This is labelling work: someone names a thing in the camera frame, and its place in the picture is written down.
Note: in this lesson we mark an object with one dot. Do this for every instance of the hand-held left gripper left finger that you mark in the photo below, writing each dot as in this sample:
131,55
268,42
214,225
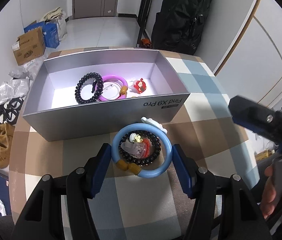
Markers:
101,170

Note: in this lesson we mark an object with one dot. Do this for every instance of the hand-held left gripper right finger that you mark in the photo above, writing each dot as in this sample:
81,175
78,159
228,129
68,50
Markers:
181,172

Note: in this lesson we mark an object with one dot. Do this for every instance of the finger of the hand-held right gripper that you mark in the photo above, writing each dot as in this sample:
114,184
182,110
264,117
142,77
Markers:
250,112

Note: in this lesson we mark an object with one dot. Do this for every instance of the light blue bangle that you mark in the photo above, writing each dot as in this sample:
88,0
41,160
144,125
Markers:
114,142

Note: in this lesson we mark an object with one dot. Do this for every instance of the silver cardboard box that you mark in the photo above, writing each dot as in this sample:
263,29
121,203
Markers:
93,122

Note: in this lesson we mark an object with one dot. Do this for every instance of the white round badge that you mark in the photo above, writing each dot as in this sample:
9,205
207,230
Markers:
111,90

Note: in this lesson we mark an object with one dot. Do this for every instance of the purple bangle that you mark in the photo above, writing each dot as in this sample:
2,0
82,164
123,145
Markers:
123,82

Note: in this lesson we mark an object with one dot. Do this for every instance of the red figure charm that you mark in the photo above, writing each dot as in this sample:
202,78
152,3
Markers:
139,86

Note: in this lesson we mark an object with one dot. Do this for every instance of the person's right hand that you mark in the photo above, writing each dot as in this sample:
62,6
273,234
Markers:
268,197

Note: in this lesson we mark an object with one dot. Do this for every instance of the yellow cardboard piece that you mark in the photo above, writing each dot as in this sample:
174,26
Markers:
264,155

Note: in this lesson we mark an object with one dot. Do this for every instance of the clear hair clip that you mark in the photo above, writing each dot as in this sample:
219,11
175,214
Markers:
133,148

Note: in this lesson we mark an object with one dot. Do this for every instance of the checked tablecloth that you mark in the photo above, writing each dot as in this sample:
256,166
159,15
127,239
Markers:
206,142

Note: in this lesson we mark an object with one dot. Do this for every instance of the cream flower charm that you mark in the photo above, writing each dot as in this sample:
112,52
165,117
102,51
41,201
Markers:
138,138

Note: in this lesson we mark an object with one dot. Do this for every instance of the white flower hair clip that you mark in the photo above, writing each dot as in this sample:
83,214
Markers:
153,123

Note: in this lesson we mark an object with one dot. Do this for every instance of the white wooden-trimmed wardrobe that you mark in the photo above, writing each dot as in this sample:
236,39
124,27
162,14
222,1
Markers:
255,42

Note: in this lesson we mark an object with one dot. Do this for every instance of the tan suede shoe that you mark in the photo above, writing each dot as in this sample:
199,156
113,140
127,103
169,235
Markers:
2,142

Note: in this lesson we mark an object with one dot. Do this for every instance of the black white patterned bag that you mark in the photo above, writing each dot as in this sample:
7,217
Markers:
11,112

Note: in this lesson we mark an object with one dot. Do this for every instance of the black backpack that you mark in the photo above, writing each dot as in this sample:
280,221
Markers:
181,17

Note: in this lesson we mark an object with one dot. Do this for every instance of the clear plastic wrapping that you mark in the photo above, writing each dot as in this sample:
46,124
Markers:
26,70
13,90

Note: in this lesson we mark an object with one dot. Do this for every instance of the orange black ball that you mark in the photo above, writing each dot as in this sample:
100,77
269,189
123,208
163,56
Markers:
146,43

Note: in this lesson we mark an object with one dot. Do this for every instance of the brown cardboard box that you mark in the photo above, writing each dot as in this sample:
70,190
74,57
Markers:
28,47

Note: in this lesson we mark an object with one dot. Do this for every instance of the blue cardboard box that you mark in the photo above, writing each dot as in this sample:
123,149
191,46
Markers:
52,35

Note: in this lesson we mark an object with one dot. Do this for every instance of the black coat rack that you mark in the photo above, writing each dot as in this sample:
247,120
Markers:
143,12

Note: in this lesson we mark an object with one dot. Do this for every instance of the white plastic bag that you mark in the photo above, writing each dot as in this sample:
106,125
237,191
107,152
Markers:
62,27

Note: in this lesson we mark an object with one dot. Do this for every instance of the beige cloth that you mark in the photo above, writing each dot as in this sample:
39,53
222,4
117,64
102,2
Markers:
52,13

